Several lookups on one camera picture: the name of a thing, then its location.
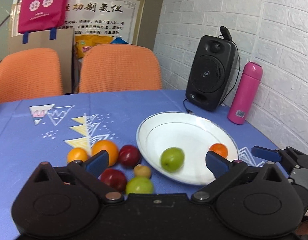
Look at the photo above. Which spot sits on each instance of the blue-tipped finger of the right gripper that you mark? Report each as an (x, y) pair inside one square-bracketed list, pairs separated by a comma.
[(266, 154)]

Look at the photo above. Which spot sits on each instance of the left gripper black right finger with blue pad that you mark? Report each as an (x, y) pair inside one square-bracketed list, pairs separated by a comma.
[(226, 173)]

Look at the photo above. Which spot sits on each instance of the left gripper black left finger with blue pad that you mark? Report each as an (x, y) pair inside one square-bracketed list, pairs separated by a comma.
[(87, 173)]

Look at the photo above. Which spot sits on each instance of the small yellow-orange citrus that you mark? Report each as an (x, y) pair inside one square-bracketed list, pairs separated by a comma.
[(77, 154)]

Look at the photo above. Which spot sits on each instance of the dark red plum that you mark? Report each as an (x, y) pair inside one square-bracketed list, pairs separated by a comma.
[(115, 179), (129, 156)]

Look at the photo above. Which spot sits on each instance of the small orange tangerine on plate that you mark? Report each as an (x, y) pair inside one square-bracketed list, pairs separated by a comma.
[(220, 149)]

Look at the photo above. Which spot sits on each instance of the large orange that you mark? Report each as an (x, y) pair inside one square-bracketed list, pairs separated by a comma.
[(110, 147)]

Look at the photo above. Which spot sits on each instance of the white round plate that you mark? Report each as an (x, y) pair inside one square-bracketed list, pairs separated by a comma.
[(193, 134)]

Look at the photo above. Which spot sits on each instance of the small tan fruit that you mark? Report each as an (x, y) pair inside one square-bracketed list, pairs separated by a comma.
[(142, 171)]

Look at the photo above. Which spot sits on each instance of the green apple on table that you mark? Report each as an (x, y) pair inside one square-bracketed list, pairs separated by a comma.
[(140, 185)]

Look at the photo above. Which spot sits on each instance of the green apple on plate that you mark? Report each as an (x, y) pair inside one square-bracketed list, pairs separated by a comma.
[(172, 159)]

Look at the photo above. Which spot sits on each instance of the pink thermos bottle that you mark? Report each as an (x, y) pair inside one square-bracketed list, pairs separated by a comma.
[(246, 92)]

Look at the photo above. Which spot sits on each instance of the blue patterned tablecloth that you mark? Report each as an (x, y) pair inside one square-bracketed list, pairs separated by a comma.
[(33, 131)]

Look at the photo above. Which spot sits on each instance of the black speaker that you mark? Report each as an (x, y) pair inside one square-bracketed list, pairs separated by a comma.
[(212, 69)]

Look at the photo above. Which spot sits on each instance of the right orange chair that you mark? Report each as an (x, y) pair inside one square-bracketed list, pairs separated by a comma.
[(119, 67)]

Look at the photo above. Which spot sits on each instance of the orange chair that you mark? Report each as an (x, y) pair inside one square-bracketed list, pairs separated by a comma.
[(30, 74), (119, 67)]

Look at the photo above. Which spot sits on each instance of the left orange chair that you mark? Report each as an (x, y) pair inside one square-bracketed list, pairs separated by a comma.
[(30, 74)]

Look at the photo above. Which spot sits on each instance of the yellow plastic bag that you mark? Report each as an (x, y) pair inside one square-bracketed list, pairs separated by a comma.
[(83, 43)]

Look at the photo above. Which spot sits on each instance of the brown cardboard box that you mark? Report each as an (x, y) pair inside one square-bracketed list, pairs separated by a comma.
[(60, 40)]

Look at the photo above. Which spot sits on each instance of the white chinese text poster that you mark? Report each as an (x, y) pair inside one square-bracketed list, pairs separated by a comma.
[(115, 18)]

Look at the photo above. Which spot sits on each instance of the magenta fabric bag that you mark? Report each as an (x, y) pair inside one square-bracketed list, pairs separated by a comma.
[(38, 15)]

